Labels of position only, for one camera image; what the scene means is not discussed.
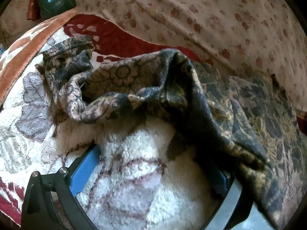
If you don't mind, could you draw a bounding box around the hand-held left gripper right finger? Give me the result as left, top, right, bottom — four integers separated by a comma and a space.
206, 165, 272, 230

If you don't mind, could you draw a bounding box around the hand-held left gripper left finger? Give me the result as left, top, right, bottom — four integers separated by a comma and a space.
21, 144, 101, 230

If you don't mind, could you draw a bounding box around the dark floral patterned garment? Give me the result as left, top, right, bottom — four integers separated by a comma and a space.
43, 35, 307, 230

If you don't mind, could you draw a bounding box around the white and red fleece blanket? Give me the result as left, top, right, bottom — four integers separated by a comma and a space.
0, 7, 226, 230

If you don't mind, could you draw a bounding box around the beige floral bedsheet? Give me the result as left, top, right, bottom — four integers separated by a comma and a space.
75, 0, 307, 115

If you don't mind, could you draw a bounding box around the teal box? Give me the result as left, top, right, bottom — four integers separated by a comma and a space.
36, 0, 77, 20

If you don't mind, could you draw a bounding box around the orange cloth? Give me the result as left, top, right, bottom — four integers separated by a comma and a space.
27, 0, 43, 21

